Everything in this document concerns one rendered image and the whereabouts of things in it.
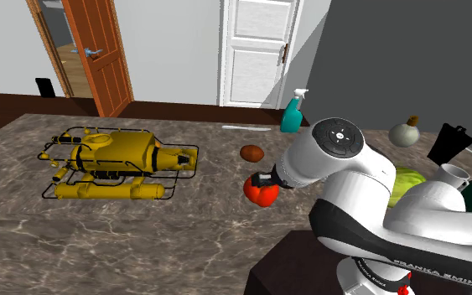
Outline red bell pepper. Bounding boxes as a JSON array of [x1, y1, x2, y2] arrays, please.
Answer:
[[242, 173, 281, 209]]

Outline brown potato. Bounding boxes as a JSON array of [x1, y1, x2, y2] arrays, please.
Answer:
[[239, 144, 266, 163]]

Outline white knife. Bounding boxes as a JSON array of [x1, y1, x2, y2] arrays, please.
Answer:
[[220, 124, 272, 133]]

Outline teal spray bottle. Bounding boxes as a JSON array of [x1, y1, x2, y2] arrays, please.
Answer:
[[279, 88, 309, 134]]

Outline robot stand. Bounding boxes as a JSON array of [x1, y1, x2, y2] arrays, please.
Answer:
[[243, 229, 472, 295]]

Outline white panel door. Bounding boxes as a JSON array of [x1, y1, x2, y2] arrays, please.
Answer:
[[217, 0, 305, 111]]

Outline yellow toy submarine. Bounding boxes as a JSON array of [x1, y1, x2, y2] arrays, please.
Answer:
[[36, 126, 200, 201]]

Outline green cabbage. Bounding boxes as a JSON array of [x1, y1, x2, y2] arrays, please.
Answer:
[[386, 166, 428, 210]]

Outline grey round vase with cork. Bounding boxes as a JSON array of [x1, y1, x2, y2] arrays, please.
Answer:
[[387, 115, 422, 148]]

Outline white cup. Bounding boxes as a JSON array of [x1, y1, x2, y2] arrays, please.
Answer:
[[432, 163, 472, 192]]

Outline black spatula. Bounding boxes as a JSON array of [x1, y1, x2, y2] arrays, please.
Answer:
[[426, 122, 472, 168]]

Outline orange wooden door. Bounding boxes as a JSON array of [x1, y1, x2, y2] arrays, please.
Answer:
[[25, 0, 136, 119]]

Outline black box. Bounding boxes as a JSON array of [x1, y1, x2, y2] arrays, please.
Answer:
[[34, 76, 57, 100]]

